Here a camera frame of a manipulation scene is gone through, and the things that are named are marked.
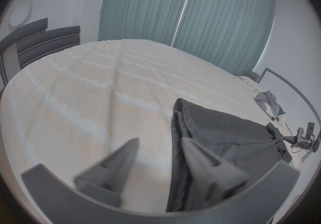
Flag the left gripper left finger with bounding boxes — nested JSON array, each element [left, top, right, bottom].
[[75, 138, 139, 207]]

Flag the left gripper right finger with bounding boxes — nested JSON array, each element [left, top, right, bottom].
[[181, 138, 251, 202]]

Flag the black T-shirt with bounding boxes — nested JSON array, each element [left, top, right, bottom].
[[166, 98, 292, 213]]

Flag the pile of clothes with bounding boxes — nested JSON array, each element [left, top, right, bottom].
[[254, 91, 287, 126]]

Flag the bed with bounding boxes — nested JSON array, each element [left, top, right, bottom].
[[0, 39, 321, 211]]

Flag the white printed pillow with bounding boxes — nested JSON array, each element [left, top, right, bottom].
[[237, 75, 262, 92]]

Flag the grey bedside table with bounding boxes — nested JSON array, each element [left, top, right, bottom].
[[233, 69, 260, 79]]

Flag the blue-green curtain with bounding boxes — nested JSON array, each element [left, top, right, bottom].
[[173, 0, 276, 75], [98, 0, 200, 48]]

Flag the black chest of drawers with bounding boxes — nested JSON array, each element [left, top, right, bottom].
[[16, 25, 81, 69]]

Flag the black dressing table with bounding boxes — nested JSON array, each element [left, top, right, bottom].
[[0, 18, 48, 88]]

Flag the round white mirror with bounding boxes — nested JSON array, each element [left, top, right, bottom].
[[9, 0, 33, 28]]

